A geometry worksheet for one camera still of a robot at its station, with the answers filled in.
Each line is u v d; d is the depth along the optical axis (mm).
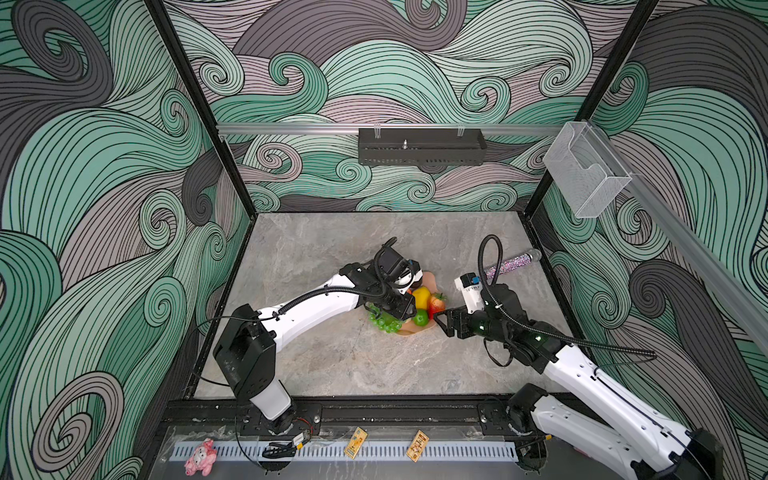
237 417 714
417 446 685
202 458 655
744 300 511
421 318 835
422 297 883
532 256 1025
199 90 856
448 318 670
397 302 682
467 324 658
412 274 744
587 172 776
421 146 951
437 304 835
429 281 936
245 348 422
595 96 856
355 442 696
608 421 444
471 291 679
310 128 1772
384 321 759
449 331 673
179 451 697
